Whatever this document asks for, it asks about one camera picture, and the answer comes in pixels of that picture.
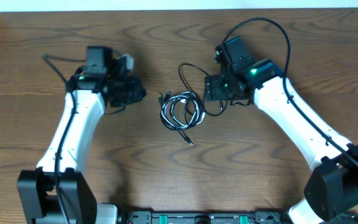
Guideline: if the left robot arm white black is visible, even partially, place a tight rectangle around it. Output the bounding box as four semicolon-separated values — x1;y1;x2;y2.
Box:
17;46;146;223

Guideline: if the white USB cable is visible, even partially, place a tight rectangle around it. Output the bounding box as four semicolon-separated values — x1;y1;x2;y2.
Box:
161;94;205;131

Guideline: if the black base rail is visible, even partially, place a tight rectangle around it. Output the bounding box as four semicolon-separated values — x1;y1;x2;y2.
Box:
94;203;358;224

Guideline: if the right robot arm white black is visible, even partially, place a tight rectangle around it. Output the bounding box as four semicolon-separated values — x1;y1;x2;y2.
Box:
205;37;358;223

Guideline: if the black USB cable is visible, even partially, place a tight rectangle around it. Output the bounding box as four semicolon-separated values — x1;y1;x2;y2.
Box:
158;63;229;146

